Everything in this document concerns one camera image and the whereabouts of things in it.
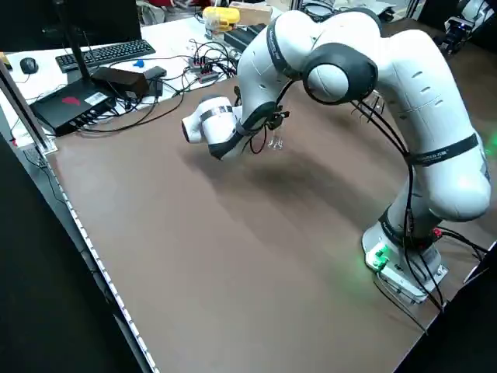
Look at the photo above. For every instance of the cardboard box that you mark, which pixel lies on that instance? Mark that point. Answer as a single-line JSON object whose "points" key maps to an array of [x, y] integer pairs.
{"points": [[252, 11]]}

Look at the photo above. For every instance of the black keyboard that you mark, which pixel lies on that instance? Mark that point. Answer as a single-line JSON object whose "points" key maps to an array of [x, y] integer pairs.
{"points": [[105, 52]]}

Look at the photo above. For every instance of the grey usb hub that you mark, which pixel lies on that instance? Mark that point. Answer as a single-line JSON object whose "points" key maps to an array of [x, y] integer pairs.
{"points": [[202, 66]]}

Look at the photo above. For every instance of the small black adapter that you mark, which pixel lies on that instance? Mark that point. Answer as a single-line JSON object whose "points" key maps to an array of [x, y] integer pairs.
{"points": [[155, 72]]}

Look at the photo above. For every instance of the black power brick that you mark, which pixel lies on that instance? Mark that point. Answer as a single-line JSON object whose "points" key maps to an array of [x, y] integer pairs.
{"points": [[120, 79]]}

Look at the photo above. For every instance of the large glass beaker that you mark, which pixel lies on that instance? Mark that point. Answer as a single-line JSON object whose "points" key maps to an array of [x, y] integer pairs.
{"points": [[373, 102]]}

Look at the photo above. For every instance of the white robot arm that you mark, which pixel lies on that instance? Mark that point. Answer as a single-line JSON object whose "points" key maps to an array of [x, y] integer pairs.
{"points": [[427, 116], [475, 9]]}

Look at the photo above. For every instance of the yellow plastic case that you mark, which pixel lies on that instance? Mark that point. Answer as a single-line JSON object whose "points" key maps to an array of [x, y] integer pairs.
{"points": [[219, 17]]}

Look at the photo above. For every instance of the black computer mouse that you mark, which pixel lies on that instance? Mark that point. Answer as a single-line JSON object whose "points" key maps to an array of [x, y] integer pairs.
{"points": [[28, 65]]}

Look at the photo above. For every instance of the black box with red logo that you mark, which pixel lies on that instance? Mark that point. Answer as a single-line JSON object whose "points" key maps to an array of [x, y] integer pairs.
{"points": [[66, 107]]}

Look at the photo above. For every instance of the white side desk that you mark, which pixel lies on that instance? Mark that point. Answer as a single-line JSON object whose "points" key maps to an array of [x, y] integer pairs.
{"points": [[174, 39]]}

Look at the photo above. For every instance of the aluminium frame post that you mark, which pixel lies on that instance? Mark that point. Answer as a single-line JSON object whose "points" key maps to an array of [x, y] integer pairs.
{"points": [[27, 112]]}

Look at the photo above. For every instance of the small blue object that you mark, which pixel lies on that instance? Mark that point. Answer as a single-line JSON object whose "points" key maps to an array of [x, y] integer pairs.
{"points": [[139, 63]]}

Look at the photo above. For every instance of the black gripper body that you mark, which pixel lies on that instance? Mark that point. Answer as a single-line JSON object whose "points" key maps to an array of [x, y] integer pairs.
{"points": [[456, 37]]}

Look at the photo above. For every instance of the black computer monitor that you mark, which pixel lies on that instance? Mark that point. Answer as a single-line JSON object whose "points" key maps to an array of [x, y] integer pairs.
{"points": [[77, 19]]}

